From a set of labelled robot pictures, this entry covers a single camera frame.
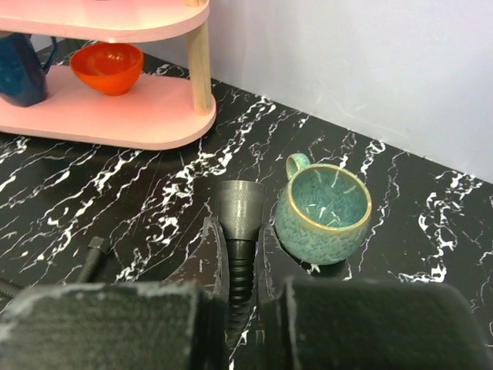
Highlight black corrugated flexible hose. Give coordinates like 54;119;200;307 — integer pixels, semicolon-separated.
0;179;267;346

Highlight pink three-tier wooden shelf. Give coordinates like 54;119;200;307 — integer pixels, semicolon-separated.
1;1;216;150

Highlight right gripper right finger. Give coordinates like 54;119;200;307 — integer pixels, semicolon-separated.
257;224;492;369

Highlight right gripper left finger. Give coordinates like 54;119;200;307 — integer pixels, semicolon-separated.
1;217;229;369

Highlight dark blue mug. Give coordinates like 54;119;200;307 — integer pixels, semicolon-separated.
1;31;58;107

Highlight black marble pattern mat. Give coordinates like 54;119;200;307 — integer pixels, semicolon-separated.
0;38;493;370

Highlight orange plastic bowl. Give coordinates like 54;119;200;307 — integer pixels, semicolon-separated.
69;42;144;96

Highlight teal glazed ceramic mug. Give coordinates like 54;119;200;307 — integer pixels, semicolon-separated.
274;153;372;265

